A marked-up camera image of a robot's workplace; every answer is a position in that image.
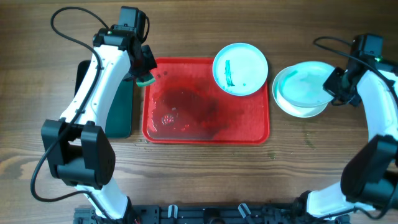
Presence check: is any green sponge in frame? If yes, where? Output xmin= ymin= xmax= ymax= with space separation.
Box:
xmin=136 ymin=73 xmax=155 ymax=87

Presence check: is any light blue plate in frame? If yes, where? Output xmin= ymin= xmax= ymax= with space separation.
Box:
xmin=212 ymin=43 xmax=269 ymax=96
xmin=277 ymin=61 xmax=335 ymax=108

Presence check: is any white plate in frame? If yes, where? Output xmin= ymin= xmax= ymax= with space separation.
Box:
xmin=272 ymin=67 xmax=327 ymax=118

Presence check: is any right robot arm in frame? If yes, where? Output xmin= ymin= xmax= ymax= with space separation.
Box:
xmin=276 ymin=34 xmax=397 ymax=223

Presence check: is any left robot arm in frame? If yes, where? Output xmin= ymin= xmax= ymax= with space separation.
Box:
xmin=40 ymin=6 xmax=157 ymax=223

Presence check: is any red plastic tray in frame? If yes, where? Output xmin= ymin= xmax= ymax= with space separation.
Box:
xmin=142 ymin=57 xmax=271 ymax=145

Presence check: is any black tray with green water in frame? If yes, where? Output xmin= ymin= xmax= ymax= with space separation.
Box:
xmin=73 ymin=60 xmax=136 ymax=139

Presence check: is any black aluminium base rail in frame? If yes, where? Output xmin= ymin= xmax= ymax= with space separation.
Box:
xmin=73 ymin=202 xmax=351 ymax=224

